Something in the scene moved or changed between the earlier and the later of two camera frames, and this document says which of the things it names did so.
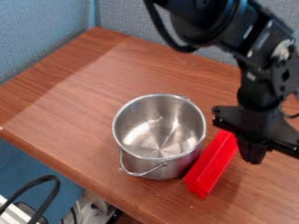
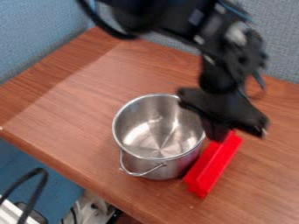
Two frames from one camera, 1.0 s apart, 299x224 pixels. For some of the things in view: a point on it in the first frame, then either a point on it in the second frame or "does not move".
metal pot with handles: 159,129 does not move
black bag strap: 47,202 → 35,194
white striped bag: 19,213 does not move
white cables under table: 90,210 does not move
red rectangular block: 212,163 does not move
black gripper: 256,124 → 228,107
